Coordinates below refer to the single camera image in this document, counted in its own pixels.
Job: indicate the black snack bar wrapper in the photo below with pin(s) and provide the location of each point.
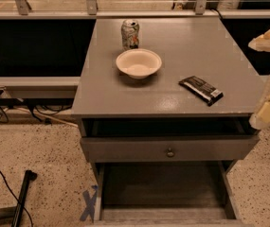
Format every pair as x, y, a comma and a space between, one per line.
202, 89

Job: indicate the left metal bracket post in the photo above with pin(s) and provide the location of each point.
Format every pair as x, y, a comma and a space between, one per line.
23, 7

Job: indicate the blue tape cross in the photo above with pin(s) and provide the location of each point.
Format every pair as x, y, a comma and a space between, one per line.
90, 201

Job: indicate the grey open middle drawer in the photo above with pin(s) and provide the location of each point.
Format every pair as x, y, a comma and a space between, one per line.
192, 194

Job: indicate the grey drawer cabinet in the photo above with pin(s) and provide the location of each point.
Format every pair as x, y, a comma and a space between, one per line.
200, 47

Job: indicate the round metal drawer knob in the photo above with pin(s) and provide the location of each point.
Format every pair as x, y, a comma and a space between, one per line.
170, 153

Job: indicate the grey top drawer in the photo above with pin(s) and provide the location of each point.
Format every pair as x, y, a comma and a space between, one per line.
147, 140

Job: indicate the black floor bar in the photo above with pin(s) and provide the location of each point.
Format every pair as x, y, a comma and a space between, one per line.
29, 177

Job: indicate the grey metal rail beam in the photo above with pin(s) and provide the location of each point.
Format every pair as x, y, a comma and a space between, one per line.
38, 87

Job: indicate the white paper bowl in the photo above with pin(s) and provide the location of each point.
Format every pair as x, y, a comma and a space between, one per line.
138, 63

